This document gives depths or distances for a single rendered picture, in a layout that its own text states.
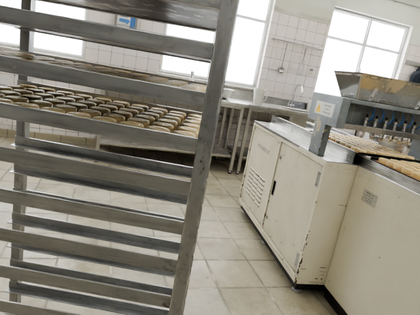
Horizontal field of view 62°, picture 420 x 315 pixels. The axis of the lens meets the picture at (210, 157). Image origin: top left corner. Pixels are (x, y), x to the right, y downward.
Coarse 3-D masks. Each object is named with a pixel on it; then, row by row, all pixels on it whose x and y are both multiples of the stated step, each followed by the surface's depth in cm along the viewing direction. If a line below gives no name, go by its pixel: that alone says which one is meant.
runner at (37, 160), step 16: (0, 160) 72; (16, 160) 72; (32, 160) 72; (48, 160) 72; (64, 160) 72; (96, 176) 72; (112, 176) 72; (128, 176) 72; (144, 176) 71; (160, 176) 71; (176, 192) 72
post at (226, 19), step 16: (224, 0) 60; (224, 16) 61; (224, 32) 61; (224, 48) 62; (224, 64) 63; (208, 80) 63; (208, 96) 64; (208, 112) 65; (208, 128) 66; (208, 144) 66; (208, 160) 67; (192, 176) 68; (192, 192) 69; (192, 208) 69; (192, 224) 70; (192, 240) 71; (192, 256) 72; (176, 272) 73; (176, 288) 74; (176, 304) 75
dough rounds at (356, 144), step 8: (336, 136) 231; (344, 136) 239; (344, 144) 207; (352, 144) 209; (360, 144) 212; (368, 144) 219; (376, 144) 226; (368, 152) 193; (376, 152) 196; (384, 152) 200; (392, 152) 203
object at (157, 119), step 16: (0, 96) 80; (16, 96) 82; (32, 96) 86; (48, 96) 92; (64, 96) 103; (80, 96) 103; (64, 112) 76; (80, 112) 76; (96, 112) 80; (112, 112) 85; (128, 112) 88; (144, 112) 92; (160, 112) 98; (176, 112) 103; (160, 128) 75; (176, 128) 87; (192, 128) 82
